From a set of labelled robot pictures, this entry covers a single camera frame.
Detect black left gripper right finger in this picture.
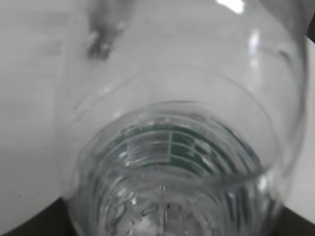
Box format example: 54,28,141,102
275,207,315,236

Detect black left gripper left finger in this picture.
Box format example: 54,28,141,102
0,198,79,236

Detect clear Cestbon water bottle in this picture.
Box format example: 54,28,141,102
55,0,307,236

